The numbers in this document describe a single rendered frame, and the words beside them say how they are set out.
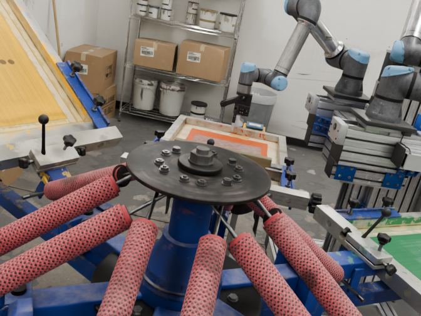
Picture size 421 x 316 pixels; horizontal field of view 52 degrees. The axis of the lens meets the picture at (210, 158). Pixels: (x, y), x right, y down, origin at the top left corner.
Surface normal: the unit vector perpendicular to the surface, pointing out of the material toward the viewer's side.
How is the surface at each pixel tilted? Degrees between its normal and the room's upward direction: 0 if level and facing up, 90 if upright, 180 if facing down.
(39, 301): 0
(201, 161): 90
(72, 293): 0
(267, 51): 90
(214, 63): 89
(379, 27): 90
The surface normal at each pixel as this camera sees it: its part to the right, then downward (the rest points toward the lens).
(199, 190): 0.18, -0.92
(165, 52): 0.00, 0.37
